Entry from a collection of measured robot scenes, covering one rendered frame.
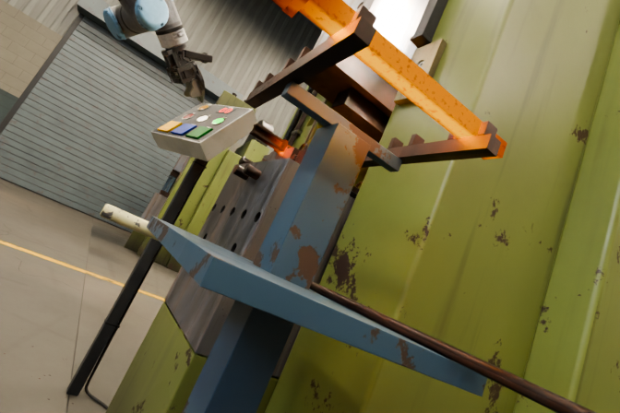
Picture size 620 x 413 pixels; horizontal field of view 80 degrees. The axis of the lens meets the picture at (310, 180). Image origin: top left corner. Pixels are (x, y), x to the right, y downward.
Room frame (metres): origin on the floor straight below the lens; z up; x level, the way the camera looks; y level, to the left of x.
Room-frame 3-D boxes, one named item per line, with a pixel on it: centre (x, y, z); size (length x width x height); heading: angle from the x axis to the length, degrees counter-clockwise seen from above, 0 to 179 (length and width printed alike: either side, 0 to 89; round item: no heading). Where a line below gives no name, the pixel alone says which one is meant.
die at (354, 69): (1.15, -0.07, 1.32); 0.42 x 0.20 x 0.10; 117
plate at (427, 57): (0.83, -0.14, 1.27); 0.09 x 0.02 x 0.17; 27
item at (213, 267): (0.49, -0.02, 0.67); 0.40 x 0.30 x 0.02; 25
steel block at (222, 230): (1.10, -0.10, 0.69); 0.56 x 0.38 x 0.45; 117
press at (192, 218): (6.34, 1.13, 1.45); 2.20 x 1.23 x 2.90; 117
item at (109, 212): (1.32, 0.36, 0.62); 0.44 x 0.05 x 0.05; 117
